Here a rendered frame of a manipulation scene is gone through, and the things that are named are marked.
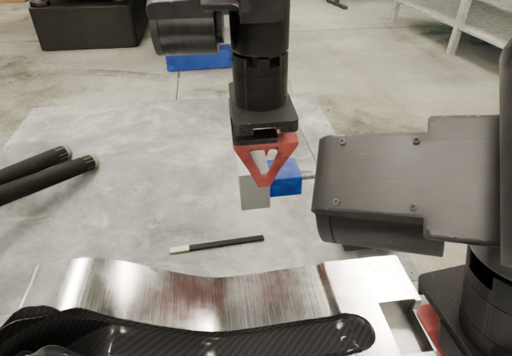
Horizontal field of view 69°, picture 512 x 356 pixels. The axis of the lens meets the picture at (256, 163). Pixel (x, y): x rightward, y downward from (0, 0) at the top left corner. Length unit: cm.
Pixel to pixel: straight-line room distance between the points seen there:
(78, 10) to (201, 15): 377
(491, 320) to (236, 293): 25
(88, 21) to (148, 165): 342
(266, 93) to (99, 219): 38
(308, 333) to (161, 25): 31
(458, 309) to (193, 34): 29
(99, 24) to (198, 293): 379
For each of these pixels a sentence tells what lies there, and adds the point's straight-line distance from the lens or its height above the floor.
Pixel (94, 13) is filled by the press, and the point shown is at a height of 34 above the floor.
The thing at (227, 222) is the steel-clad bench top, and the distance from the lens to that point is 60.
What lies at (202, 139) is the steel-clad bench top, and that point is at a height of 80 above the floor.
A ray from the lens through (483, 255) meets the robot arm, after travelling 20.
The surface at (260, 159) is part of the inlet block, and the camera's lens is 45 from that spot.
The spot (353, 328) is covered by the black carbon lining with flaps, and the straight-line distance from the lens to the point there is 40.
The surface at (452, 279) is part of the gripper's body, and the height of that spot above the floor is 102.
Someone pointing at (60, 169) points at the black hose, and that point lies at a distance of 71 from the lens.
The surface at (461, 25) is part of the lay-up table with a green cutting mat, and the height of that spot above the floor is 28.
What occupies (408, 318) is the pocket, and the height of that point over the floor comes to 86.
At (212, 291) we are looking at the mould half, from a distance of 41.
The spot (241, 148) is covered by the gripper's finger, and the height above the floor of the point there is 101.
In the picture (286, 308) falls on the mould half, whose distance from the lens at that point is 40.
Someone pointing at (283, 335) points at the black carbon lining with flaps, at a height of 88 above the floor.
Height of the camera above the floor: 122
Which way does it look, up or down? 36 degrees down
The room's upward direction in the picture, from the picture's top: straight up
